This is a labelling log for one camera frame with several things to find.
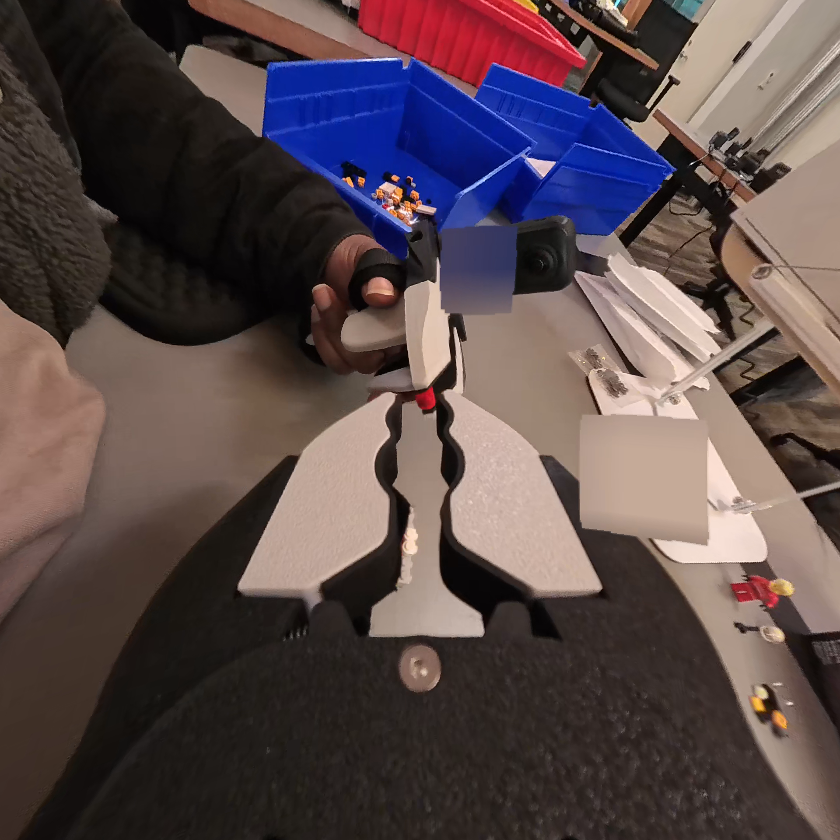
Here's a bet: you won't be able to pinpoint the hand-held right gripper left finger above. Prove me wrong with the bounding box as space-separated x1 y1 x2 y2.
236 394 416 636

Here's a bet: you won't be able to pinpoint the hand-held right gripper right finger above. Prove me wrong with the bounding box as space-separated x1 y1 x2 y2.
436 392 605 636

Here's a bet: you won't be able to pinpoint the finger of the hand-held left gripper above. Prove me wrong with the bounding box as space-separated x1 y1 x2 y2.
441 314 470 396
402 279 455 392

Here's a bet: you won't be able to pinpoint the grey lego plate orange ends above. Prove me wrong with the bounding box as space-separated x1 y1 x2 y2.
398 508 422 588

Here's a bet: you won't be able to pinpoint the heap of orange lego pieces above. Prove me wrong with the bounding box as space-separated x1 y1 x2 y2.
338 161 439 227

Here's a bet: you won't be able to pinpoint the white book stand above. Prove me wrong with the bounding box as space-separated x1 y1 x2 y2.
587 223 840 565

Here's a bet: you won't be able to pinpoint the lego instruction booklet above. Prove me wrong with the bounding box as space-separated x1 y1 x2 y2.
730 141 840 280

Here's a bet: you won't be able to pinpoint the person's left forearm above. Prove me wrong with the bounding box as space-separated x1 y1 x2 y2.
20 0 378 280

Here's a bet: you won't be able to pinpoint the red lego minifigure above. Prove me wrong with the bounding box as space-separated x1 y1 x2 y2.
730 574 795 608

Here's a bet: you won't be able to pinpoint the pile of small lego pieces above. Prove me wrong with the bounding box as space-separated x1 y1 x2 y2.
748 682 791 732

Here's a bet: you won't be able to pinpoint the black lego set box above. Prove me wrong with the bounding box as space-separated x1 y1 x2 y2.
784 577 840 710

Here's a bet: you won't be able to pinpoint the person's left hand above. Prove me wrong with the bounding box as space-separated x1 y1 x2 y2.
308 236 399 376

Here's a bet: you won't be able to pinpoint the clear plastic bag dark pieces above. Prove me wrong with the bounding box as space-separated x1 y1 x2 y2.
567 346 631 398

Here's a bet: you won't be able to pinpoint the black office chair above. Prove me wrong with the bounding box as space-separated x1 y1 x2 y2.
594 62 683 126

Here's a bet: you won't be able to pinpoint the wooden office desk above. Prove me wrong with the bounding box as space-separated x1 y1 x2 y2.
653 108 757 204
548 0 660 70

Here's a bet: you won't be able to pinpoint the red plastic bin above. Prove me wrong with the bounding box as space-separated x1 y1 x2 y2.
357 0 587 88

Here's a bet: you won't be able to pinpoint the person's pink garment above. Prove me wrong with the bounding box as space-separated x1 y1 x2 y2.
0 298 107 624

